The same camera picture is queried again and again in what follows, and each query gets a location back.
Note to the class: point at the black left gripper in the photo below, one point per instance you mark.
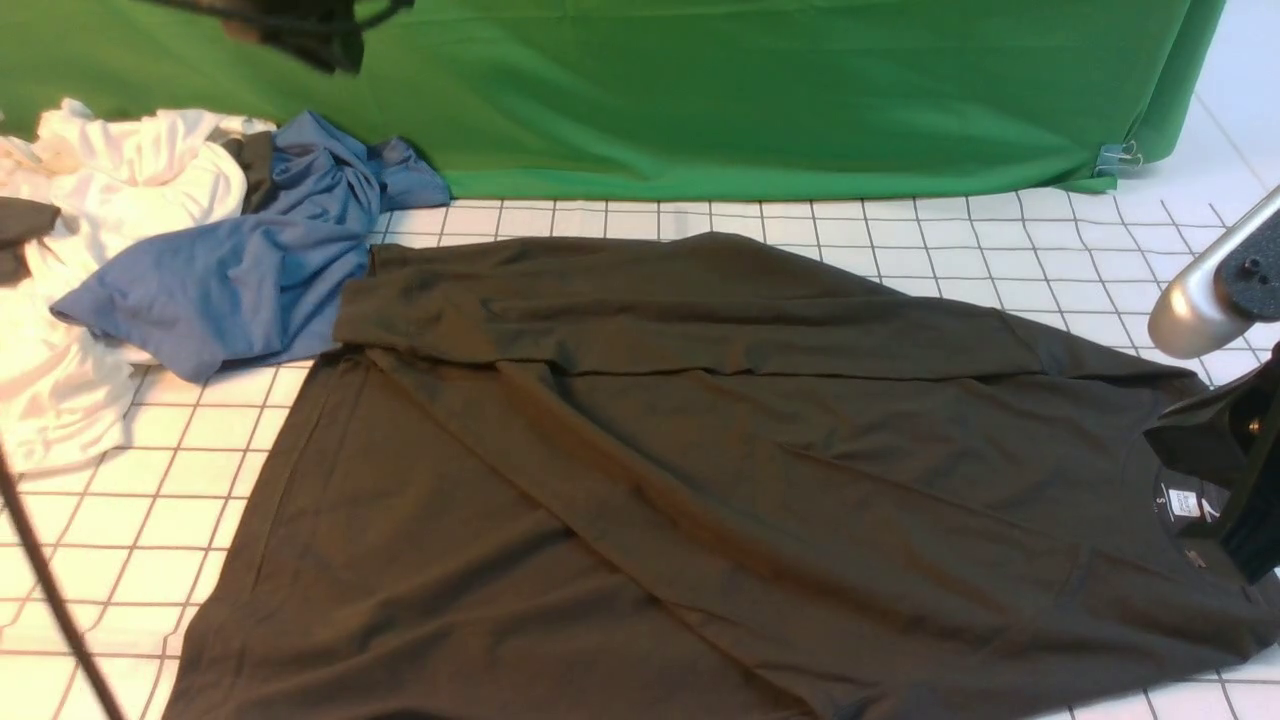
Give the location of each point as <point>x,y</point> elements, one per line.
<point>314,32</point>

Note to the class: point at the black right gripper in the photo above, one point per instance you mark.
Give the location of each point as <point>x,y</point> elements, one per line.
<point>1220,487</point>

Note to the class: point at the dark gray long-sleeve shirt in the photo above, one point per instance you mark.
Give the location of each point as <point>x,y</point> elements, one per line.
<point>558,478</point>

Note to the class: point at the white crumpled shirt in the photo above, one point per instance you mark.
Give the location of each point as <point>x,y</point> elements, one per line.
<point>65,392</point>

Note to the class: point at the blue shirt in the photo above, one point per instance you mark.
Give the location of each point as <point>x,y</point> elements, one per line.
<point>263,288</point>

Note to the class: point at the green backdrop cloth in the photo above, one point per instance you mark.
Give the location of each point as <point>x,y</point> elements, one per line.
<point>673,100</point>

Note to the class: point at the dark garment at left edge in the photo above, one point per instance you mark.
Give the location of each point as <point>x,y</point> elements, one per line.
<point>22,220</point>

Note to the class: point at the metal binder clip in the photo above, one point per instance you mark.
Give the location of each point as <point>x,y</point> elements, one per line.
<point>1116,159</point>

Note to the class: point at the white grid tablecloth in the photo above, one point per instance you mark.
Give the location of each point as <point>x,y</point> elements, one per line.
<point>137,537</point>

